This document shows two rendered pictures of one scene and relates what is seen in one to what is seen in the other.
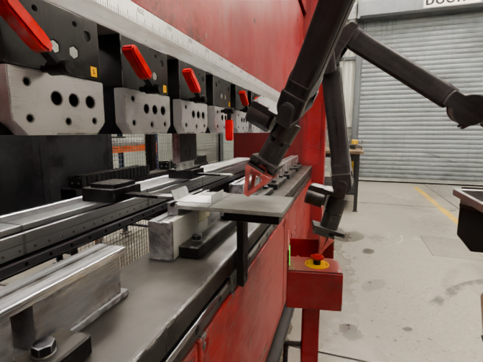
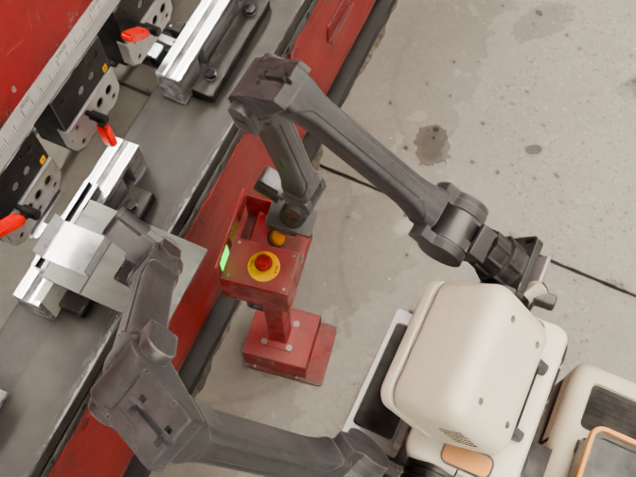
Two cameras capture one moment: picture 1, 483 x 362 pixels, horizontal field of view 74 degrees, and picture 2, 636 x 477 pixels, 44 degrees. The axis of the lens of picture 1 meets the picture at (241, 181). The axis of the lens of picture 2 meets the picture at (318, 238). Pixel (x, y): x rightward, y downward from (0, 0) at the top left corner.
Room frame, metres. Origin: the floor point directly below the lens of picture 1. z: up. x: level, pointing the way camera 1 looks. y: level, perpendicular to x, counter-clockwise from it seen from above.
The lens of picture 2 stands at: (0.29, -0.43, 2.40)
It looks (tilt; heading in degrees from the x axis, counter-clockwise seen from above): 66 degrees down; 8
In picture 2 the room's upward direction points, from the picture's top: 1 degrees counter-clockwise
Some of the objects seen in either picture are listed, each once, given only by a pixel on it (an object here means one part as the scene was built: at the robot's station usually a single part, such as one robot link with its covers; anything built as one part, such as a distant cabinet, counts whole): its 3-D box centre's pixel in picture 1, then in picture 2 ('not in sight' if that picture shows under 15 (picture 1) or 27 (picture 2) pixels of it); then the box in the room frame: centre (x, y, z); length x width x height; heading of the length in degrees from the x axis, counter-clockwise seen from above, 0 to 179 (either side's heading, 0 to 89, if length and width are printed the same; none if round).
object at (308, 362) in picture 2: not in sight; (291, 341); (0.96, -0.26, 0.06); 0.25 x 0.20 x 0.12; 82
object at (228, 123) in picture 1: (227, 124); (101, 129); (0.98, 0.04, 1.20); 0.04 x 0.02 x 0.10; 73
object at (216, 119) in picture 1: (210, 106); (68, 89); (1.02, 0.10, 1.26); 0.15 x 0.09 x 0.17; 163
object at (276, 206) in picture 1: (238, 202); (125, 263); (0.81, 0.01, 1.00); 0.26 x 0.18 x 0.01; 73
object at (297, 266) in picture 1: (312, 266); (266, 251); (0.97, -0.23, 0.75); 0.20 x 0.16 x 0.18; 172
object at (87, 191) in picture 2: (190, 200); (67, 226); (0.88, 0.14, 0.99); 0.20 x 0.03 x 0.03; 163
